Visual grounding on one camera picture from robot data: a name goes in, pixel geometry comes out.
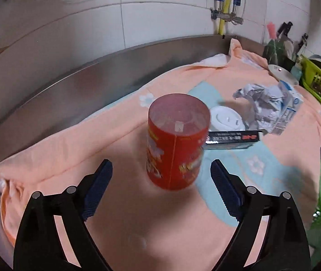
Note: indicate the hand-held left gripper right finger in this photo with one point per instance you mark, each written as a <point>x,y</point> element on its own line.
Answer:
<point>225,189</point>

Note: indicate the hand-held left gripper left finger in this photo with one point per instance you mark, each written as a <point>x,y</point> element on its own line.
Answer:
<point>97,192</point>

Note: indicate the black cardboard box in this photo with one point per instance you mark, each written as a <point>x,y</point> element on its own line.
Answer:
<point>231,139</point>

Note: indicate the red cylindrical can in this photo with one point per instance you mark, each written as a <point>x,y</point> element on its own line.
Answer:
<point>177,152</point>

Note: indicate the white plastic lid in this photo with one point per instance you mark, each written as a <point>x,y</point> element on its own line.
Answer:
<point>225,118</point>

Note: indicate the white milk carton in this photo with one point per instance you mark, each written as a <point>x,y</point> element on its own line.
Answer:
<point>267,104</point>

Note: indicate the peach floral towel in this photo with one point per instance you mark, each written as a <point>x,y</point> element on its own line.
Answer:
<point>107,135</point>

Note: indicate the white plate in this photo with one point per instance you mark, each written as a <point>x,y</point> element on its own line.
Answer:
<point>283,74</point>

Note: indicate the teal glass bottle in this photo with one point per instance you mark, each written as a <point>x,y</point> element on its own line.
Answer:
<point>296,72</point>

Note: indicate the metal valve assembly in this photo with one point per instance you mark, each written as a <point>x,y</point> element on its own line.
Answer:
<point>228,15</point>

